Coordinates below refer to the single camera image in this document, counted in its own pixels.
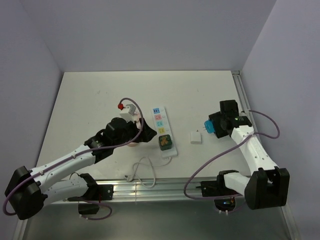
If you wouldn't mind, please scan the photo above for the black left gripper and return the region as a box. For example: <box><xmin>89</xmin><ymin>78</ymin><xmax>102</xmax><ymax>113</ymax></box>
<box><xmin>112</xmin><ymin>117</ymin><xmax>157</xmax><ymax>148</ymax></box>

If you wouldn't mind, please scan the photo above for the blue triangular plug adapter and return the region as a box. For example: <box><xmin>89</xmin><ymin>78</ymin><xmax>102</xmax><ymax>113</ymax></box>
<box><xmin>203</xmin><ymin>120</ymin><xmax>215</xmax><ymax>134</ymax></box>

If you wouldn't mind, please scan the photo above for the dark green cube plug adapter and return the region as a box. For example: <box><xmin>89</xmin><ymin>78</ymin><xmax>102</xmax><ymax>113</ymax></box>
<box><xmin>158</xmin><ymin>134</ymin><xmax>173</xmax><ymax>151</ymax></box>

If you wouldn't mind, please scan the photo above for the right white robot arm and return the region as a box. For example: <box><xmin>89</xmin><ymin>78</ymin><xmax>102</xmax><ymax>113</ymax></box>
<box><xmin>203</xmin><ymin>100</ymin><xmax>290</xmax><ymax>210</ymax></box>

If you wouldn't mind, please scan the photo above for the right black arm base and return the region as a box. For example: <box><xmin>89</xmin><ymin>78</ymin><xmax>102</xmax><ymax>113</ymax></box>
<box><xmin>197</xmin><ymin>179</ymin><xmax>247</xmax><ymax>212</ymax></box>

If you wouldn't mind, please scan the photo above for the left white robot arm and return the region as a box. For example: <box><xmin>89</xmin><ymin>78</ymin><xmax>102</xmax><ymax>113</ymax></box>
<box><xmin>2</xmin><ymin>117</ymin><xmax>157</xmax><ymax>220</ymax></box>

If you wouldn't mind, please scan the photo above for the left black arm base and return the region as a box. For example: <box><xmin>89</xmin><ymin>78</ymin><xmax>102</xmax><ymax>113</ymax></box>
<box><xmin>67</xmin><ymin>184</ymin><xmax>114</xmax><ymax>221</ymax></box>

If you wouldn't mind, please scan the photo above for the white plug adapter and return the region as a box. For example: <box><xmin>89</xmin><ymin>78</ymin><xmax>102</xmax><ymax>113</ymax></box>
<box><xmin>189</xmin><ymin>131</ymin><xmax>202</xmax><ymax>145</ymax></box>

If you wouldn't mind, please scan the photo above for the pink round socket hub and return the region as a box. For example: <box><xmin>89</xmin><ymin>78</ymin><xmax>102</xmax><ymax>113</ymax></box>
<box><xmin>127</xmin><ymin>142</ymin><xmax>138</xmax><ymax>147</ymax></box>

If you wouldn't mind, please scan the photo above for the white multicolour power strip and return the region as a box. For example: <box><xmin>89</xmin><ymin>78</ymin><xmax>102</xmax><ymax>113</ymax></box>
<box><xmin>151</xmin><ymin>106</ymin><xmax>178</xmax><ymax>159</ymax></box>

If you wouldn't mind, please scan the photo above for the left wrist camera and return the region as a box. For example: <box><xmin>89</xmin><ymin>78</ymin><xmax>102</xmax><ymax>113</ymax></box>
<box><xmin>117</xmin><ymin>103</ymin><xmax>136</xmax><ymax>122</ymax></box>

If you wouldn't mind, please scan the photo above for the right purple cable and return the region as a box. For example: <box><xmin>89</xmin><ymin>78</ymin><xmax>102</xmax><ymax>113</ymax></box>
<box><xmin>183</xmin><ymin>109</ymin><xmax>280</xmax><ymax>213</ymax></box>

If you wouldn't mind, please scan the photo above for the aluminium right rail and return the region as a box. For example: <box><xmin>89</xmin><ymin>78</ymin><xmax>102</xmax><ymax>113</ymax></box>
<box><xmin>231</xmin><ymin>70</ymin><xmax>258</xmax><ymax>132</ymax></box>

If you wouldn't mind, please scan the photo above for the aluminium front rail frame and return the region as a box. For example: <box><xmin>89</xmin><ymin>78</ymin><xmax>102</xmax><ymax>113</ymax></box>
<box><xmin>23</xmin><ymin>177</ymin><xmax>287</xmax><ymax>206</ymax></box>

